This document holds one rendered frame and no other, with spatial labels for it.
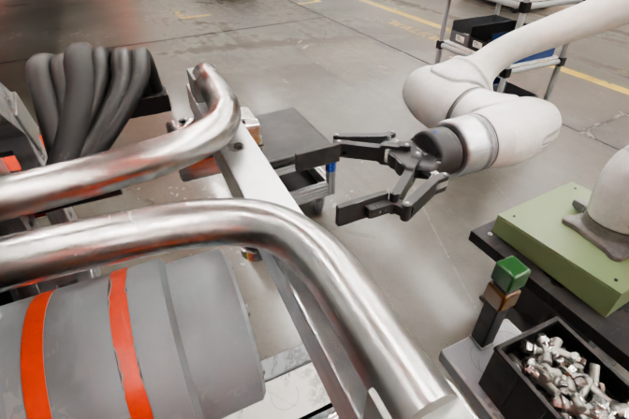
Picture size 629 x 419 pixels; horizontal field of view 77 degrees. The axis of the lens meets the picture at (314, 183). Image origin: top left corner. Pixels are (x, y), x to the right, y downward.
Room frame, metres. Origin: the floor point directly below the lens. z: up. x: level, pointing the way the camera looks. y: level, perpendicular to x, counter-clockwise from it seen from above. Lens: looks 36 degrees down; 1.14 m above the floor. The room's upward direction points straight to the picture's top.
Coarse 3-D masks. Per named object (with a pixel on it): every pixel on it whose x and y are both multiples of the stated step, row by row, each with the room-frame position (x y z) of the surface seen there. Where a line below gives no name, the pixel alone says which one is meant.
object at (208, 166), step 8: (248, 112) 0.39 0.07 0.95; (176, 120) 0.37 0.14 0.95; (184, 120) 0.37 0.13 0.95; (192, 120) 0.37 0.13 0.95; (248, 120) 0.37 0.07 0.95; (168, 128) 0.36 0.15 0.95; (176, 128) 0.36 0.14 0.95; (248, 128) 0.36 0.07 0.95; (256, 128) 0.36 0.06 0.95; (256, 136) 0.36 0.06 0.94; (256, 144) 0.36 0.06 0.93; (208, 160) 0.34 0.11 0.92; (184, 168) 0.33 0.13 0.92; (192, 168) 0.33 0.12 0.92; (200, 168) 0.34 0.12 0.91; (208, 168) 0.34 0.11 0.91; (216, 168) 0.34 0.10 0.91; (184, 176) 0.33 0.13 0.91; (192, 176) 0.33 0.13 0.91; (200, 176) 0.34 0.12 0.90; (208, 176) 0.34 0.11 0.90
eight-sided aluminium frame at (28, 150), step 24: (0, 96) 0.33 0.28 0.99; (0, 120) 0.32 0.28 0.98; (24, 120) 0.36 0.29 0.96; (0, 144) 0.34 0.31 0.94; (24, 144) 0.35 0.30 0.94; (0, 168) 0.35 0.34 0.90; (24, 168) 0.34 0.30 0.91; (24, 216) 0.34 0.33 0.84; (48, 216) 0.34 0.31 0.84; (72, 216) 0.37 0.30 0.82; (48, 288) 0.32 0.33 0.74
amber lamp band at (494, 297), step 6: (486, 288) 0.44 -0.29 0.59; (492, 288) 0.43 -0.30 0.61; (486, 294) 0.44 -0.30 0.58; (492, 294) 0.43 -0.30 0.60; (498, 294) 0.42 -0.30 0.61; (510, 294) 0.42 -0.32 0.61; (516, 294) 0.42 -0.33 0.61; (492, 300) 0.42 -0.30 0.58; (498, 300) 0.41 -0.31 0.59; (504, 300) 0.41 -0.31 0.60; (510, 300) 0.41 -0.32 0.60; (516, 300) 0.42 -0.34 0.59; (492, 306) 0.42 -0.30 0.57; (498, 306) 0.41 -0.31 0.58; (504, 306) 0.41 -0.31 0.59; (510, 306) 0.42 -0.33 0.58
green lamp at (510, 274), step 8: (512, 256) 0.45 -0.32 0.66; (496, 264) 0.44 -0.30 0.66; (504, 264) 0.44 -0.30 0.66; (512, 264) 0.44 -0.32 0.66; (520, 264) 0.44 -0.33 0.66; (496, 272) 0.43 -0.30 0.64; (504, 272) 0.42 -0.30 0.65; (512, 272) 0.42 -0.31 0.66; (520, 272) 0.42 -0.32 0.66; (528, 272) 0.42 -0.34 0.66; (496, 280) 0.43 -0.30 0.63; (504, 280) 0.42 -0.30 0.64; (512, 280) 0.41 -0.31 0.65; (520, 280) 0.41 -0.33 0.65; (504, 288) 0.41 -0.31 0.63; (512, 288) 0.41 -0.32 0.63
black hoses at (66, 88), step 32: (32, 64) 0.29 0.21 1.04; (64, 64) 0.29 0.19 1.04; (96, 64) 0.29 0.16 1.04; (128, 64) 0.30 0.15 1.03; (32, 96) 0.27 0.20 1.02; (64, 96) 0.27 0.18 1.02; (96, 96) 0.27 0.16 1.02; (128, 96) 0.28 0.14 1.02; (160, 96) 0.37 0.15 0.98; (64, 128) 0.25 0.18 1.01; (96, 128) 0.26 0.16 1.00; (64, 160) 0.23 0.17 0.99
